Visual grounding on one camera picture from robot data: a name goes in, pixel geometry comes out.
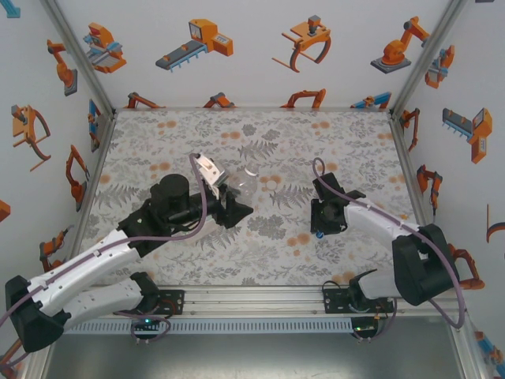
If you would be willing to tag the clear plastic bottle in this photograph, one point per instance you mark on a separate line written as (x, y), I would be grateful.
(244, 187)

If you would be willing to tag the frosted white bottle cap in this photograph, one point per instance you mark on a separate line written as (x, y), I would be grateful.
(271, 185)

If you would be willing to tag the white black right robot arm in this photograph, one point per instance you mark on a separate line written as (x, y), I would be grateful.
(375, 221)

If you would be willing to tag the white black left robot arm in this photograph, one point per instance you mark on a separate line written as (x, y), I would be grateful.
(79, 268)

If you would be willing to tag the floral patterned table cover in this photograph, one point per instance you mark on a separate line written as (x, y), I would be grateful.
(177, 138)

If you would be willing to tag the controller board with green light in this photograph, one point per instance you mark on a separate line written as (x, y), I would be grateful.
(365, 327)
(147, 323)

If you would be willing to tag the grey metal base panel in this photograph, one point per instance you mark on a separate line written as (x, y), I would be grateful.
(252, 355)

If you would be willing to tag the aluminium side rail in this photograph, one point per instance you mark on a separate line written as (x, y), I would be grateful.
(94, 181)
(406, 169)

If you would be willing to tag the aluminium front rail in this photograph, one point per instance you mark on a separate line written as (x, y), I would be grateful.
(252, 302)

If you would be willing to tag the aluminium frame post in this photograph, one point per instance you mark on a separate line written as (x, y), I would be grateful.
(79, 55)
(430, 55)

